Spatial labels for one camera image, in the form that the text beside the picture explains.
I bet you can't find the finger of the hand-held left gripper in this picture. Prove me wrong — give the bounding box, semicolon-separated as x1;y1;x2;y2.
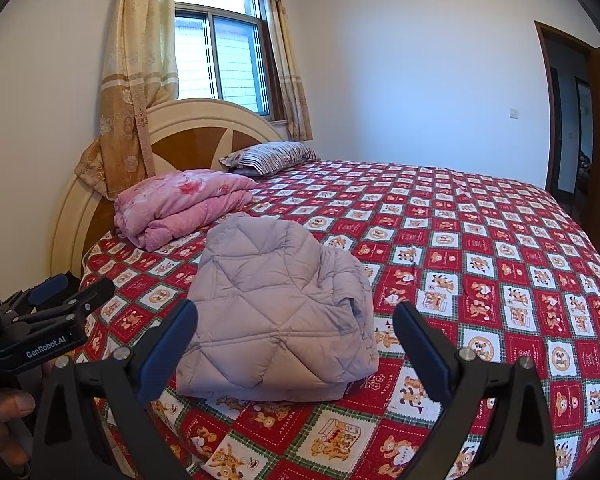
17;277;116;325
27;271;81;306

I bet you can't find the wide beige floral curtain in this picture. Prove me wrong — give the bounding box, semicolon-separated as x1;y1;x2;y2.
75;0;178;200

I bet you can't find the narrow beige floral curtain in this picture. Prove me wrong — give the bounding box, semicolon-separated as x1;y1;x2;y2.
259;0;313;142

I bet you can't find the person's left hand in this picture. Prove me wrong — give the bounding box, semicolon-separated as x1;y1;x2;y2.
0;390;37;476

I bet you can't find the cream wooden headboard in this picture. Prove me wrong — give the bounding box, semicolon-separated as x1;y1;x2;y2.
50;99;283;276

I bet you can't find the dark wooden door frame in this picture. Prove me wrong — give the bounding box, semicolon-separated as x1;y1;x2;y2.
534;20;598;206

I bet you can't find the lilac quilted puffer jacket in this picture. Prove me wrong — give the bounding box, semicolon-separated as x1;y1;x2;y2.
176;212;380;402

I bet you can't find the folded pink floral quilt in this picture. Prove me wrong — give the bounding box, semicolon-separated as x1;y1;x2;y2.
114;170;258;252

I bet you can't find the window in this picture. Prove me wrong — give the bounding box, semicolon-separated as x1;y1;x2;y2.
174;0;281;122

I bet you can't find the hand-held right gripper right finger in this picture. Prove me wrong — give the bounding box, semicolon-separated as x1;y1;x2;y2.
394;301;563;480

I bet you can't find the striped pillow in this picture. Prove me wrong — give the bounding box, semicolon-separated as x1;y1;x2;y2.
220;141;320;177

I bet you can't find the red printed bear blanket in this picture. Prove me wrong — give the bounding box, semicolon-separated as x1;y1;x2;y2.
82;160;600;480

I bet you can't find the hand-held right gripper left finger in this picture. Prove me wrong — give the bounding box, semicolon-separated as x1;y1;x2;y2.
32;300;198;480

